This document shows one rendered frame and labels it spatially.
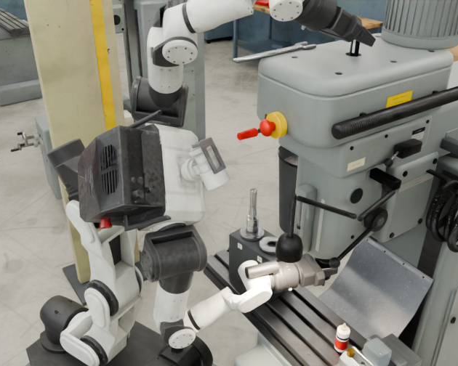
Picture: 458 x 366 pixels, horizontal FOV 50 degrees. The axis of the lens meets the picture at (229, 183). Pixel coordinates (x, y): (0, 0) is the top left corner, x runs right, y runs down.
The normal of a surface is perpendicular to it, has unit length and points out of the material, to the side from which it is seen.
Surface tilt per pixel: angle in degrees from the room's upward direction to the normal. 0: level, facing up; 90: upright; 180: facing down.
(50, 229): 0
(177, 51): 127
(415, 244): 90
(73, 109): 90
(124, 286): 81
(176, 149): 58
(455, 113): 90
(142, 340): 0
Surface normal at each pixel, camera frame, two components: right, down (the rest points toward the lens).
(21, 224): 0.00, -0.86
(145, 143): 0.72, -0.22
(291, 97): -0.83, 0.28
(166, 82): 0.04, 0.92
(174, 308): 0.33, 0.60
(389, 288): -0.73, -0.15
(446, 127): 0.56, 0.42
